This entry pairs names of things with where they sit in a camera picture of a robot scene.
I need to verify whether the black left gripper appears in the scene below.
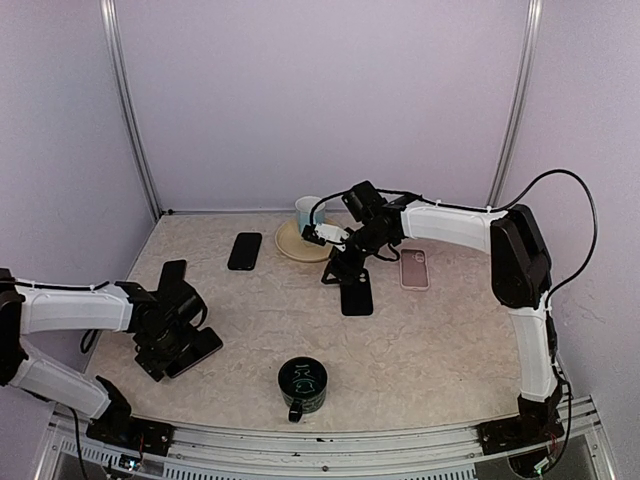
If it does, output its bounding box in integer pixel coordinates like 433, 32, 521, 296
136, 323, 201, 381

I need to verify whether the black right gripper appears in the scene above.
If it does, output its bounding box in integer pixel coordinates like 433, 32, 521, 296
322, 223, 391, 284

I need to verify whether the black smartphone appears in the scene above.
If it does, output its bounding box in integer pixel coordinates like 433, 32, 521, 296
164, 327, 224, 379

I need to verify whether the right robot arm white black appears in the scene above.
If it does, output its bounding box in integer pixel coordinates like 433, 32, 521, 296
302, 181, 571, 450

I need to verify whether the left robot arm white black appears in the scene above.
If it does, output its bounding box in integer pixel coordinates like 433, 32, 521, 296
1, 260, 223, 454

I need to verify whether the pink phone case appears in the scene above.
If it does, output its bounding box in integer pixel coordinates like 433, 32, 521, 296
400, 249, 430, 291

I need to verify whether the beige plate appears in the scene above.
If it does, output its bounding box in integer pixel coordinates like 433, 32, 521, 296
275, 218, 331, 263

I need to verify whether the light blue mug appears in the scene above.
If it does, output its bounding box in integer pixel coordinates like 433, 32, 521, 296
295, 196, 325, 234

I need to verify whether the black mug with green print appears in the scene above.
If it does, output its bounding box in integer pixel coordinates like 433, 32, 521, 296
278, 356, 328, 423

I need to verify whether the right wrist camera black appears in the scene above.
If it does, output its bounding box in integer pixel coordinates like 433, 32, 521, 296
302, 223, 350, 251

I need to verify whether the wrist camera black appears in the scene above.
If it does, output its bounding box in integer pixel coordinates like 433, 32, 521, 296
155, 259, 191, 301
302, 223, 350, 251

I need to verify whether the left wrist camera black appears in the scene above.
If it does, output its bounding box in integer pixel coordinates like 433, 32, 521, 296
155, 259, 191, 301

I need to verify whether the aluminium front rail frame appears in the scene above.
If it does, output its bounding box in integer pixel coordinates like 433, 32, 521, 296
34, 394, 616, 480

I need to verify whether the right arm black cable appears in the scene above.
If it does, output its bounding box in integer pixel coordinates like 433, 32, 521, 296
499, 169, 599, 306

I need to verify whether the right aluminium corner post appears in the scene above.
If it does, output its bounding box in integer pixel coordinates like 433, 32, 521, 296
487, 0, 544, 207

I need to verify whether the aluminium corner post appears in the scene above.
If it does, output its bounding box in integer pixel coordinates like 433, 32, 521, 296
99, 0, 163, 222
487, 0, 544, 207

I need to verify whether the left aluminium corner post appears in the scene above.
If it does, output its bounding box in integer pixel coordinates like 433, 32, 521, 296
99, 0, 163, 222

